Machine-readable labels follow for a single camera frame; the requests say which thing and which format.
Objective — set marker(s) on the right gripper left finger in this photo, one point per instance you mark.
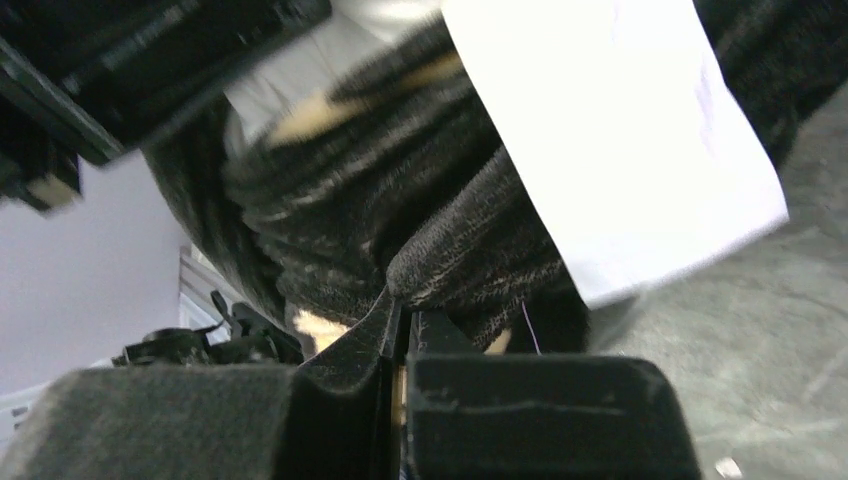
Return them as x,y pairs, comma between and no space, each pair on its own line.
329,418

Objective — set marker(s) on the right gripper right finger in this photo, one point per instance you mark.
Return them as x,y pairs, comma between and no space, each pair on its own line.
528,416

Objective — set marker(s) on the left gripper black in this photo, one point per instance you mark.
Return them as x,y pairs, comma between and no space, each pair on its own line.
94,80

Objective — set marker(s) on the black pillowcase with beige flowers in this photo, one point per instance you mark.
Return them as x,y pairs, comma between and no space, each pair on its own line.
781,61

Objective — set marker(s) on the white pillow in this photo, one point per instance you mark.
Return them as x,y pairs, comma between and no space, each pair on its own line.
462,153

